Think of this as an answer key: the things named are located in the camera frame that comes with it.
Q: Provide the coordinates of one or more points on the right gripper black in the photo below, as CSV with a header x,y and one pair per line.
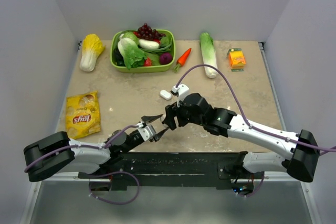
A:
x,y
172,110

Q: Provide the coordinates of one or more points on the red strawberry in basket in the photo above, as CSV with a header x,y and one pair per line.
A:
x,y
148,62

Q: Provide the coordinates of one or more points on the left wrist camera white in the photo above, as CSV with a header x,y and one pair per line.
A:
x,y
141,124

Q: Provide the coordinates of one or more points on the orange toy carrot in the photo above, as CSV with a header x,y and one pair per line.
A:
x,y
181,60

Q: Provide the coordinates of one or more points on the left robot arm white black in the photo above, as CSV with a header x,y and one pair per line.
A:
x,y
58,153

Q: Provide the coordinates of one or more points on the pink earbud charging case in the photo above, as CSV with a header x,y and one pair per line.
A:
x,y
162,119

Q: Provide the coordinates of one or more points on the white radish in basket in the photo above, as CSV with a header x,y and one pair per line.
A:
x,y
148,44

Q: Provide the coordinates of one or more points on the green plastic basket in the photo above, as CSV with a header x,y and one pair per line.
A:
x,y
154,55

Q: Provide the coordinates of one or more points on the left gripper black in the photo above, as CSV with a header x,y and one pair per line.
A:
x,y
149,119

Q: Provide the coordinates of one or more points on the white earbud charging case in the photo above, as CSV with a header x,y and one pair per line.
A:
x,y
165,95

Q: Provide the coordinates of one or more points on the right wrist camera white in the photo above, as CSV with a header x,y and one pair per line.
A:
x,y
181,91

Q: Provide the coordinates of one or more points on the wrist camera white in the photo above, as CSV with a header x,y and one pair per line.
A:
x,y
141,124
181,91

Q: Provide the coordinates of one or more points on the yellow lays chips bag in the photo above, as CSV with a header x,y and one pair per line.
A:
x,y
82,115

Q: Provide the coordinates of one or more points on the purple onion in basket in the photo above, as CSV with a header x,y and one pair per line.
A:
x,y
165,58

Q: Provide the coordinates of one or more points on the orange juice carton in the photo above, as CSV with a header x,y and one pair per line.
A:
x,y
236,59

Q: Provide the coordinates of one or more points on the green white napa cabbage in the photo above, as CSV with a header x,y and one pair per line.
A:
x,y
208,54

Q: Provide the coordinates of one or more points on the green lettuce in basket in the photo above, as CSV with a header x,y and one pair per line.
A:
x,y
133,56

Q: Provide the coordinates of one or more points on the yellow napa cabbage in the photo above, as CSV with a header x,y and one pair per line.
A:
x,y
92,48

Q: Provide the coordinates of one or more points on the red grape bunch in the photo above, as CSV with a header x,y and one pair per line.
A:
x,y
147,33

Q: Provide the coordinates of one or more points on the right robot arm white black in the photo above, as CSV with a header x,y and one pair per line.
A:
x,y
290,152

